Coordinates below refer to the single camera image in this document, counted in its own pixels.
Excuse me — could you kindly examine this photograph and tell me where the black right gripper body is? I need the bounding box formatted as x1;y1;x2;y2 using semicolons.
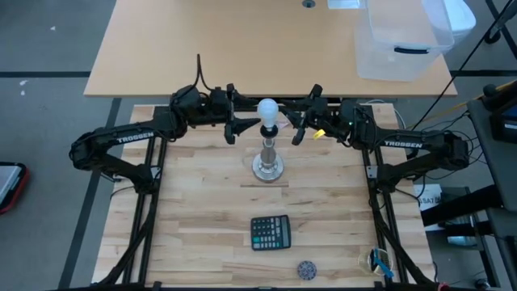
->
291;83;330;146

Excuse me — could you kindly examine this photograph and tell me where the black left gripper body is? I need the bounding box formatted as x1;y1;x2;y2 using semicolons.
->
208;82;238;146

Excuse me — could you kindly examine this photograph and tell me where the white lightbulb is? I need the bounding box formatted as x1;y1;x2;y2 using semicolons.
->
257;98;280;129

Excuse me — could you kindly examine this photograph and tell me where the silver table lamp base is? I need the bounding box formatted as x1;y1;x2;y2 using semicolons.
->
251;124;285;183

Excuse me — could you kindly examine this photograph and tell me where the tan wooden desk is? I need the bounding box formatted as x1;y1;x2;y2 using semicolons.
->
83;0;459;99

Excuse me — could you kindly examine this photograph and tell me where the white label strip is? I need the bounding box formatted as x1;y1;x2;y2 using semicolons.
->
327;0;360;11

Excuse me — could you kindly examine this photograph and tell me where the black desk calculator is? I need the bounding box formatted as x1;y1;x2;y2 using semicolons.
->
250;214;292;251

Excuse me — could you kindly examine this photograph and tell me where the clear plastic storage bin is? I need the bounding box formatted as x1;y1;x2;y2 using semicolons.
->
354;0;456;82

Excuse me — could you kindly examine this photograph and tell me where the white printed box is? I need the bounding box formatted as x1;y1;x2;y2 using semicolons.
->
415;183;443;211

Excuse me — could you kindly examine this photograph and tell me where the blue patterned round dish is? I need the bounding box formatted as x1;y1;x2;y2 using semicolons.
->
297;260;317;281

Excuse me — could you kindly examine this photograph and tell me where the clear glass cup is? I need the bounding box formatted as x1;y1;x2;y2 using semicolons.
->
357;247;395;279

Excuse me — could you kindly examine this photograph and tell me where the blue brush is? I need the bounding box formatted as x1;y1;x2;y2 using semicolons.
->
372;247;395;279

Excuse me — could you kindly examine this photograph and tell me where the grey side table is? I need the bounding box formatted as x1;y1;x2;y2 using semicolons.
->
467;78;517;212

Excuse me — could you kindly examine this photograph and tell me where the red-edged black case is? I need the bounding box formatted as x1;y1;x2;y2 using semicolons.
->
0;161;30;215

